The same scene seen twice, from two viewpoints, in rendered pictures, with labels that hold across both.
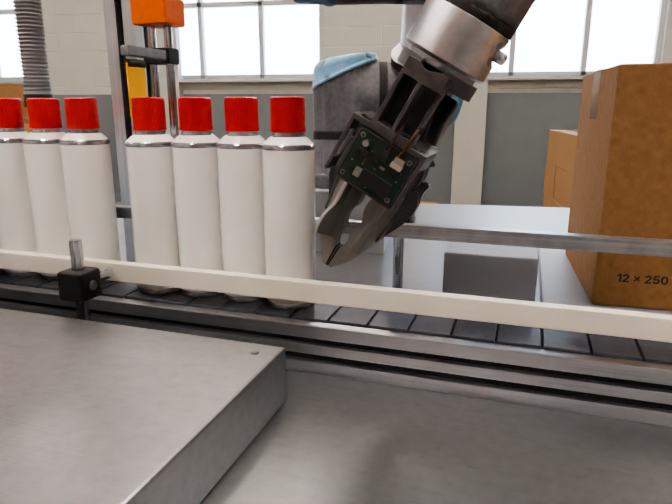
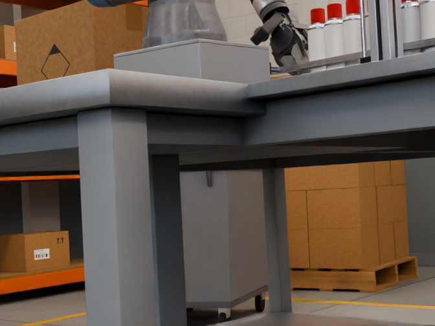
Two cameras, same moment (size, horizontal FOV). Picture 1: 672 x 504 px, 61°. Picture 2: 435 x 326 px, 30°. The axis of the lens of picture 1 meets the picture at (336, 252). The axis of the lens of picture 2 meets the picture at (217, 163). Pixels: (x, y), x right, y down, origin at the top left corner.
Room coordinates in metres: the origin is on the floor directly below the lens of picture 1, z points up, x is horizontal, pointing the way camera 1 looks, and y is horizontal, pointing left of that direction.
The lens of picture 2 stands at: (2.31, 0.69, 0.69)
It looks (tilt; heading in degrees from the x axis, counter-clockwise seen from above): 2 degrees up; 208
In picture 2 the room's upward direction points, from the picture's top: 3 degrees counter-clockwise
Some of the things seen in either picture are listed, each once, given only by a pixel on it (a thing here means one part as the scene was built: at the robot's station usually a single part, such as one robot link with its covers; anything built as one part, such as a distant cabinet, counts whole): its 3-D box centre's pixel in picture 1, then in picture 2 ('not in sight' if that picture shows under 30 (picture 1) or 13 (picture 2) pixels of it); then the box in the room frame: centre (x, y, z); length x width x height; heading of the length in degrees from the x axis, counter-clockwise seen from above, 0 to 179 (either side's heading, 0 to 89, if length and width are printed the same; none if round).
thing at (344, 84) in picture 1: (348, 93); not in sight; (1.08, -0.02, 1.10); 0.13 x 0.12 x 0.14; 89
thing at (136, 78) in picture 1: (137, 88); not in sight; (0.64, 0.21, 1.09); 0.03 x 0.01 x 0.06; 162
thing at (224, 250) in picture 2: not in sight; (199, 228); (-1.38, -1.39, 0.48); 0.89 x 0.63 x 0.96; 8
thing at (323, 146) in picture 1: (344, 158); (183, 23); (1.07, -0.02, 0.98); 0.15 x 0.15 x 0.10
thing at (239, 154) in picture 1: (244, 200); (336, 50); (0.59, 0.09, 0.98); 0.05 x 0.05 x 0.20
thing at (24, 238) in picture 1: (16, 188); not in sight; (0.68, 0.38, 0.98); 0.05 x 0.05 x 0.20
